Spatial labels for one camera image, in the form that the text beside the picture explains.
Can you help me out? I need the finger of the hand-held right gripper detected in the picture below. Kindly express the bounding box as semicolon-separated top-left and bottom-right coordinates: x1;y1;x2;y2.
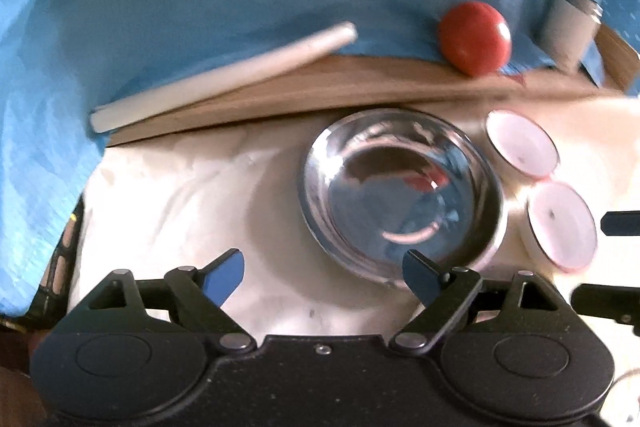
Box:
601;211;640;236
571;283;640;336

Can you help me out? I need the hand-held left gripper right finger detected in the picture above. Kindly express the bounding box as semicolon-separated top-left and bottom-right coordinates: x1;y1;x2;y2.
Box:
390;249;576;353

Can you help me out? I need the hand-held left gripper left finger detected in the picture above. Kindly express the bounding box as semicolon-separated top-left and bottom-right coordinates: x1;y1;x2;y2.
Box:
70;248;258;353

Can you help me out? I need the red and white bowl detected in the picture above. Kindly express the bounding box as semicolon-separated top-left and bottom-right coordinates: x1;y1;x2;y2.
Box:
525;181;598;272
486;109;559;180

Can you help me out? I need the deep steel bowl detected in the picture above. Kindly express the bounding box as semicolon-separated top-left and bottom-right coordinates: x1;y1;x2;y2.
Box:
298;109;507;290

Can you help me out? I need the black plastic crate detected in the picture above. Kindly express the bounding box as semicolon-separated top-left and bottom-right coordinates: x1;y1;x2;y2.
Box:
30;202;86;333

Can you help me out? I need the white round stick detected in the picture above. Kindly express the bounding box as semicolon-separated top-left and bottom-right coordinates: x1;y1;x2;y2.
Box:
90;22;358;134

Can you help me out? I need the grey metal cup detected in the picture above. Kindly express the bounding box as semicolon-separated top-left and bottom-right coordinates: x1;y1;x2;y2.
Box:
537;0;603;72

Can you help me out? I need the red round ball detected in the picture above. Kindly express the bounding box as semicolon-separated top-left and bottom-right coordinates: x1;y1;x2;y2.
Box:
438;1;512;78

